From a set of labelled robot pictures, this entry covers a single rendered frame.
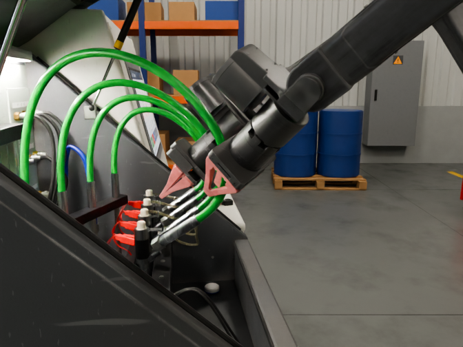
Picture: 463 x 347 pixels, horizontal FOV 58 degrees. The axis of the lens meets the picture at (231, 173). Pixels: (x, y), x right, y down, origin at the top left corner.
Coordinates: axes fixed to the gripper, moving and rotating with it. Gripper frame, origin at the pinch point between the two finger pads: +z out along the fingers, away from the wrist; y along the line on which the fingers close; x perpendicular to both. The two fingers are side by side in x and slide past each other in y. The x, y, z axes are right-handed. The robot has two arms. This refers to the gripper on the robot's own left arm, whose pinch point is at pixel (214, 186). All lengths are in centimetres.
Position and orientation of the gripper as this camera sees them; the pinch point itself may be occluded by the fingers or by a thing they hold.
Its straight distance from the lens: 65.3
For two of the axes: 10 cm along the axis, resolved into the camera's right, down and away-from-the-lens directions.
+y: -5.4, 4.0, -7.4
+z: -5.3, 5.3, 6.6
